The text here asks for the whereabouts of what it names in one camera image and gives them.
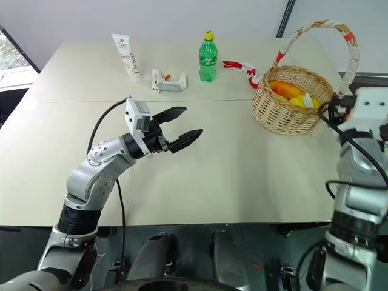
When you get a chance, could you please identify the white Dove cream tube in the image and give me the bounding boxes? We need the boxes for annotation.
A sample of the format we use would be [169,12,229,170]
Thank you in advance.
[110,32,144,83]

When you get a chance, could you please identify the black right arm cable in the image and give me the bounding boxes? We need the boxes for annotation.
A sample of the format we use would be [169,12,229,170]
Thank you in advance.
[317,101,388,201]

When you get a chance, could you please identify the window with dark frame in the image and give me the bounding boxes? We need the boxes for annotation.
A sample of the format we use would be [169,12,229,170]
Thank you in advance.
[0,25,41,90]

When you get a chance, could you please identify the green soda bottle yellow cap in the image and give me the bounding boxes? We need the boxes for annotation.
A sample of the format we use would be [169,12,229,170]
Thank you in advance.
[198,30,219,83]

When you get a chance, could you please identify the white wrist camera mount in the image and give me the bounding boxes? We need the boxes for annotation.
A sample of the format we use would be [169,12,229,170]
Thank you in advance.
[125,97,153,159]
[345,87,388,132]

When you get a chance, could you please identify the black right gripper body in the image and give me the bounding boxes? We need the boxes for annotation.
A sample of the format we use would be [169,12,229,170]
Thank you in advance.
[329,92,358,125]

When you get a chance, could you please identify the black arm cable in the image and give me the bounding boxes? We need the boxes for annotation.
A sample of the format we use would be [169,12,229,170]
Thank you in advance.
[317,101,388,201]
[87,98,128,273]

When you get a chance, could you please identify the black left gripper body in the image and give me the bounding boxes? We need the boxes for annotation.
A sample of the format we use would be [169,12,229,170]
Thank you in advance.
[142,119,171,155]

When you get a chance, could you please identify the wicker basket with wrapped handle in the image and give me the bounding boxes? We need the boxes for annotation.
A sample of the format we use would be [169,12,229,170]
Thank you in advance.
[251,19,361,136]

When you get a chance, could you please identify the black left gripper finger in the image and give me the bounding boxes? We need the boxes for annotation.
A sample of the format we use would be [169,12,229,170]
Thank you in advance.
[151,106,187,131]
[167,128,204,152]

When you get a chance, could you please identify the dark vertical wall strip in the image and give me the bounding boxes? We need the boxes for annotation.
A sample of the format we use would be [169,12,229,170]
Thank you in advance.
[275,0,297,39]

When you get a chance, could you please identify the red and white rope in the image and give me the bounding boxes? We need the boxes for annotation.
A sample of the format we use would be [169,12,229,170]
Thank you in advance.
[222,60,263,89]

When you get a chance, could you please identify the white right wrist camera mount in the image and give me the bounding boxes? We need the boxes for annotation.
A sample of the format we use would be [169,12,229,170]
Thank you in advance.
[345,87,388,132]

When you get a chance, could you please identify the red orange mango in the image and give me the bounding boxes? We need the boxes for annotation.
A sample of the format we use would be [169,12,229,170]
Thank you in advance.
[269,80,306,99]

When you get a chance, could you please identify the white glue gun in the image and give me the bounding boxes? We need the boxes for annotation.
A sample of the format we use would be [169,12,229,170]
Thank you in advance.
[151,68,190,94]

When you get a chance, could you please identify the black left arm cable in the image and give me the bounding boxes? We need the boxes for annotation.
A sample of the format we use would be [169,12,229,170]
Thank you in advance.
[87,98,128,273]

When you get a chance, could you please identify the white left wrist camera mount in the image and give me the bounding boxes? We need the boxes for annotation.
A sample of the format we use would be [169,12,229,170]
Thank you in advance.
[125,97,153,159]

